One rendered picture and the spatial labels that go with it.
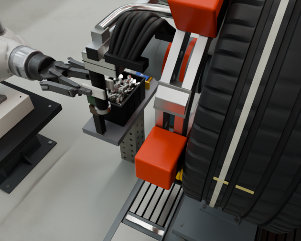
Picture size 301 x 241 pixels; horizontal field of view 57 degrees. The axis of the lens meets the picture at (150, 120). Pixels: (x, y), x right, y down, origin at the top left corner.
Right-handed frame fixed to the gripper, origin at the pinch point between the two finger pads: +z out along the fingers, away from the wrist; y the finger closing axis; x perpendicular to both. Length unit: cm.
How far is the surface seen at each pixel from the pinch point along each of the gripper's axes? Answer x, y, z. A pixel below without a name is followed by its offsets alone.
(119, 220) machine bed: -75, 4, 2
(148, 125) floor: -83, -59, -14
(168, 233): -68, 2, 25
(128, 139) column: -62, -30, -11
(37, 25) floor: -83, -126, -160
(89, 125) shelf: -38.0, -13.0, -18.8
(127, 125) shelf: -38.1, -19.5, -4.5
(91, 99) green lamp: -18.3, -10.2, -12.1
